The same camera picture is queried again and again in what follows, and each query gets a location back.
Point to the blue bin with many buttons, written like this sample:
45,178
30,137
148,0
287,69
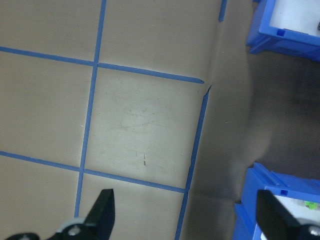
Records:
252,185

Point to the green push button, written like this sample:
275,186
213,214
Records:
311,205

